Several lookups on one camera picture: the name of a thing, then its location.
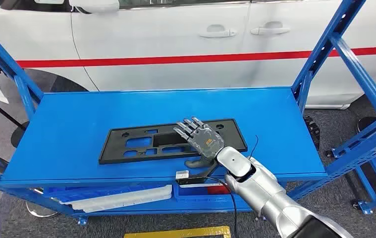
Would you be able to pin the black plastic frame part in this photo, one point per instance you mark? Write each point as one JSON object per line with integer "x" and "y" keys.
{"x": 112, "y": 148}

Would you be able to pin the blue metal shelf rack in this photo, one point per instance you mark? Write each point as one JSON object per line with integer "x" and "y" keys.
{"x": 141, "y": 108}

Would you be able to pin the chrome round stand base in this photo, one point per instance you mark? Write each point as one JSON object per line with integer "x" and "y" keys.
{"x": 40, "y": 212}

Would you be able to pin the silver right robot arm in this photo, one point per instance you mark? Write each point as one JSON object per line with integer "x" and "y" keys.
{"x": 266, "y": 193}

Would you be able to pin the black round stand base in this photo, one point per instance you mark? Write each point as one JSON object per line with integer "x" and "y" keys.
{"x": 366, "y": 123}

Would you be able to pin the blue plastic bin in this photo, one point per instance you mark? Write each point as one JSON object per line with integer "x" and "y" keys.
{"x": 56, "y": 191}
{"x": 191, "y": 195}

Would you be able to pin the blue metal rack with casters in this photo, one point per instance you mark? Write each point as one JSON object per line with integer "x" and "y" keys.
{"x": 367, "y": 187}

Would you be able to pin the red item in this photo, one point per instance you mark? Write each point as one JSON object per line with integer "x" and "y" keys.
{"x": 219, "y": 190}

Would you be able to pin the white plastic tray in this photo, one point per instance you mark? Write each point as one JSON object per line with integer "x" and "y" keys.
{"x": 118, "y": 200}

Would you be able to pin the black stanchion pole with base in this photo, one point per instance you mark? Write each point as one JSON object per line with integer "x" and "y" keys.
{"x": 18, "y": 134}

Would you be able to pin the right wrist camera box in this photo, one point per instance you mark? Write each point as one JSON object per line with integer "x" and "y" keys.
{"x": 182, "y": 174}

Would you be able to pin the white car with red stripe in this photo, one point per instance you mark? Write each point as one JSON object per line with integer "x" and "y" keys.
{"x": 174, "y": 75}

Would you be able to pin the black ribbed plastic piece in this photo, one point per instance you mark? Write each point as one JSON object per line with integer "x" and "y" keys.
{"x": 312, "y": 131}

